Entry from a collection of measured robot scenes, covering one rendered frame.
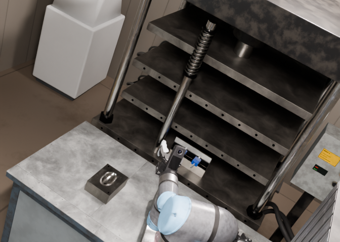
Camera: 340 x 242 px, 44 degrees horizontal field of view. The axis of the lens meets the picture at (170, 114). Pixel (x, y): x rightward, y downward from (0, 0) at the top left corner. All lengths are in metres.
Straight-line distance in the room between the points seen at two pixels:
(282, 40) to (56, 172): 1.40
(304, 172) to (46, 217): 1.50
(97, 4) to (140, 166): 1.81
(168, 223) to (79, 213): 1.11
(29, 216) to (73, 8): 2.15
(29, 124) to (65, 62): 0.70
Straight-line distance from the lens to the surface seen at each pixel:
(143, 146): 2.82
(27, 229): 2.63
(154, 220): 1.62
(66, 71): 4.26
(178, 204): 1.21
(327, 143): 2.54
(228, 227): 1.25
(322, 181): 2.66
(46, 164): 2.47
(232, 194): 2.82
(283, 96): 2.45
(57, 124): 4.06
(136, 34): 2.57
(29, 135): 3.86
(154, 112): 2.75
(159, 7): 4.46
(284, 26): 2.20
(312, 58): 2.21
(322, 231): 0.88
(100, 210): 2.31
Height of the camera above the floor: 2.49
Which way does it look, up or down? 32 degrees down
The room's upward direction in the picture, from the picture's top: 24 degrees clockwise
